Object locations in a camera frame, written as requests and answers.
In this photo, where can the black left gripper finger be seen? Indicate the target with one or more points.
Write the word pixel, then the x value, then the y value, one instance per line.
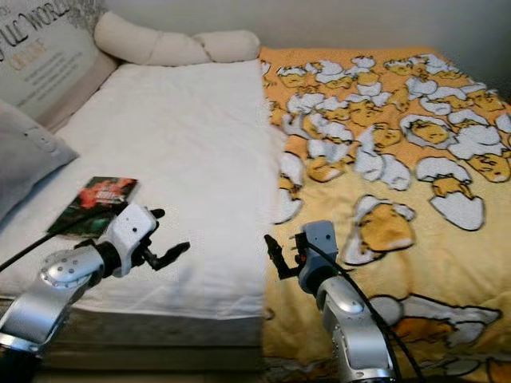
pixel 176 251
pixel 157 266

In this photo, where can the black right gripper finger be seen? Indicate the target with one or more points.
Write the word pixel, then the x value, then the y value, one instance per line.
pixel 293 252
pixel 276 255

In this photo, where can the orange cartoon egg blanket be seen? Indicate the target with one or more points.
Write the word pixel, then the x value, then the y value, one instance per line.
pixel 407 199

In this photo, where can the grey square lettered pillow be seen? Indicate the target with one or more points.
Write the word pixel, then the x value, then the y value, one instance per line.
pixel 28 159

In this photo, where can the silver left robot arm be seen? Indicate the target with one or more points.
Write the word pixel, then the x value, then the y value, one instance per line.
pixel 48 295

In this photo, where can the quilted grey white mattress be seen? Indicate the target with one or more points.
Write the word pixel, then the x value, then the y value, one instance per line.
pixel 168 327

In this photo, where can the grey bed base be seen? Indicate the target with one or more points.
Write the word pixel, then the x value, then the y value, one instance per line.
pixel 168 361

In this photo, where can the white quilted mattress pad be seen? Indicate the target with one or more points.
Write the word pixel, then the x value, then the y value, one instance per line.
pixel 184 144

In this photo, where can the beige bolster pillow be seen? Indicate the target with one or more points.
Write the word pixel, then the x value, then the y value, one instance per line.
pixel 168 46

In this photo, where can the large grey ornament print cushion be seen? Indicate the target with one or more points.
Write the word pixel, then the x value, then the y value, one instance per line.
pixel 40 56

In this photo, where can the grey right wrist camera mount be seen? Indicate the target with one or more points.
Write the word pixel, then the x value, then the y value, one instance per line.
pixel 319 247

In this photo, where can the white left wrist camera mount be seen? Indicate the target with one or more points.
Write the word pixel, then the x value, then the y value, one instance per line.
pixel 137 231

